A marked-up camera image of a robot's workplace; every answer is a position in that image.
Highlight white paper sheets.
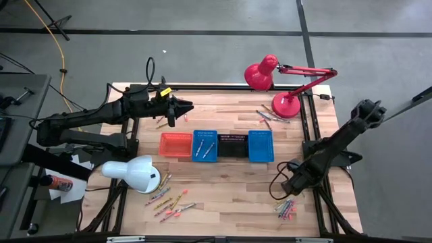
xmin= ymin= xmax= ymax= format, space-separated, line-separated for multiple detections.
xmin=45 ymin=153 xmax=95 ymax=205

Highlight black metal pole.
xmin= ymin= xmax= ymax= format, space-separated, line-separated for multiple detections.
xmin=384 ymin=86 xmax=432 ymax=123

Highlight pink crayon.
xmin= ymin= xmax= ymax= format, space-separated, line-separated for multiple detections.
xmin=280 ymin=202 xmax=293 ymax=219

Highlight black metal table frame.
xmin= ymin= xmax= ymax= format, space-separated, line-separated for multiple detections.
xmin=79 ymin=76 xmax=364 ymax=237

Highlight black metal beam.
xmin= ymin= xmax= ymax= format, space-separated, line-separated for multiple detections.
xmin=22 ymin=143 xmax=92 ymax=182

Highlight silver metal bracket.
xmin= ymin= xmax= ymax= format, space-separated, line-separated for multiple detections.
xmin=107 ymin=236 xmax=146 ymax=243
xmin=296 ymin=237 xmax=334 ymax=243

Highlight grey side table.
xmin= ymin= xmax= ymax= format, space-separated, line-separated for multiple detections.
xmin=0 ymin=74 xmax=52 ymax=166

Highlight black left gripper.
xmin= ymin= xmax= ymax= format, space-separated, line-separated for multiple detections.
xmin=148 ymin=93 xmax=196 ymax=118

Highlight red desk lamp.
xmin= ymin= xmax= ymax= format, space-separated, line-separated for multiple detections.
xmin=244 ymin=53 xmax=338 ymax=119

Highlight black floor cable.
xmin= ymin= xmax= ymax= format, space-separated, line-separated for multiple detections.
xmin=0 ymin=52 xmax=87 ymax=112

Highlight orange spray can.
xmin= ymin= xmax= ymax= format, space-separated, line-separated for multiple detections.
xmin=39 ymin=174 xmax=74 ymax=192

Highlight blue-green crayon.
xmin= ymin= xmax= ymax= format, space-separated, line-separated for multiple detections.
xmin=153 ymin=187 xmax=171 ymax=200

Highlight white desk lamp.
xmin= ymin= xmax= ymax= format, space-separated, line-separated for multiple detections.
xmin=101 ymin=155 xmax=162 ymax=195

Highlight brown crayon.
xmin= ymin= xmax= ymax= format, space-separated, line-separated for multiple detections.
xmin=261 ymin=103 xmax=284 ymax=118

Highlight black clamp tool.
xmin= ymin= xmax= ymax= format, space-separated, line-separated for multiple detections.
xmin=0 ymin=86 xmax=35 ymax=109

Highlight black plastic basket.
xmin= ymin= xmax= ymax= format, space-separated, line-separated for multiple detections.
xmin=217 ymin=134 xmax=250 ymax=159

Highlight blue plastic basket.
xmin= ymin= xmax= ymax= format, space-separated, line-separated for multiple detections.
xmin=248 ymin=130 xmax=275 ymax=163
xmin=191 ymin=130 xmax=219 ymax=163

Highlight black tripod stand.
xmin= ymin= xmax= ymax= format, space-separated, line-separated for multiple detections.
xmin=33 ymin=0 xmax=73 ymax=42

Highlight orange plastic basket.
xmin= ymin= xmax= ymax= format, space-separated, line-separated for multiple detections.
xmin=158 ymin=132 xmax=194 ymax=158

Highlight grey bench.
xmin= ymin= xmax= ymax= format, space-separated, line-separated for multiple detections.
xmin=0 ymin=161 xmax=36 ymax=239

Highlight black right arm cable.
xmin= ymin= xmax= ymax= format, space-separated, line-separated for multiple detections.
xmin=269 ymin=161 xmax=300 ymax=200

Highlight yellow extension cable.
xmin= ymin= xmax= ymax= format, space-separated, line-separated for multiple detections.
xmin=23 ymin=0 xmax=84 ymax=132

